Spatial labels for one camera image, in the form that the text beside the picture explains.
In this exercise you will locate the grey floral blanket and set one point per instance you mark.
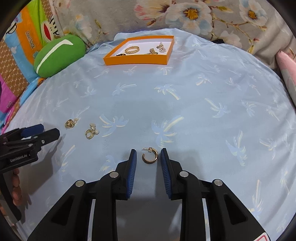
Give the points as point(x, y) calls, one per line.
point(254, 26)

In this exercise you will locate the gold chain bangle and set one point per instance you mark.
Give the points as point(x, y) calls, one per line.
point(132, 50)

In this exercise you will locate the person's left hand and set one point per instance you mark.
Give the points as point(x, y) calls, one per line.
point(16, 192)

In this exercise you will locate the cartoon monkey pillow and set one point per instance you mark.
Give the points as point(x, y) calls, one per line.
point(29, 32)

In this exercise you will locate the gold pearl earring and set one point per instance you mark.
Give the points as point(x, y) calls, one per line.
point(91, 132)

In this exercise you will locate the green plush pillow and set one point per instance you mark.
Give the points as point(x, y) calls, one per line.
point(58, 54)

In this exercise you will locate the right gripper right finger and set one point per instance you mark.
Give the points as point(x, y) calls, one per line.
point(208, 203)

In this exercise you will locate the light blue palm cloth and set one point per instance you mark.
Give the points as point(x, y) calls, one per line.
point(217, 110)

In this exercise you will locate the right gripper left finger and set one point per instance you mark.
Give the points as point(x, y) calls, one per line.
point(87, 211)

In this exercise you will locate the gold hoop earring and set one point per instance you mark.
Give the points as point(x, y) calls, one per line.
point(150, 155)

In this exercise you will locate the orange shallow box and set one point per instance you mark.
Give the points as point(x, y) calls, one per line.
point(163, 44)

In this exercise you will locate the pink pillow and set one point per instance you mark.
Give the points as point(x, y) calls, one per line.
point(288, 68)

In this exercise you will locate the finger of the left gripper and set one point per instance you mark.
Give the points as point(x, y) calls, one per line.
point(32, 130)
point(46, 137)

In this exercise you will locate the gold ring earring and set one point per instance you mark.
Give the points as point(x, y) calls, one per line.
point(71, 123)

